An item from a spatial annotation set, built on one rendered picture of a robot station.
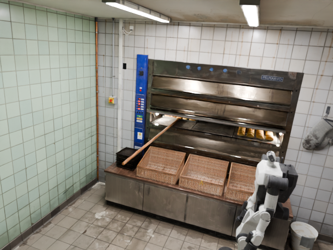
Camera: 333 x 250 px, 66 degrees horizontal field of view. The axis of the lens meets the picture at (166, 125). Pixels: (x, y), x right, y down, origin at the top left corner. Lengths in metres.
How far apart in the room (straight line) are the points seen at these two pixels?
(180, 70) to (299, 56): 1.42
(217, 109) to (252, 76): 0.60
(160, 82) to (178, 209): 1.71
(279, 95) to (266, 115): 0.28
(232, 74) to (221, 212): 1.71
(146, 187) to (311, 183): 2.10
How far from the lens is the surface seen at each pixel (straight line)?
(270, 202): 2.24
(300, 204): 3.88
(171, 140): 3.70
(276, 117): 3.42
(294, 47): 3.35
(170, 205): 3.50
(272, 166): 2.38
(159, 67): 3.58
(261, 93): 3.37
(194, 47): 3.42
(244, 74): 3.35
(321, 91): 3.42
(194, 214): 3.47
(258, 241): 2.41
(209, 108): 3.45
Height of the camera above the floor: 2.28
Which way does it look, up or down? 17 degrees down
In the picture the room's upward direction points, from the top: 4 degrees clockwise
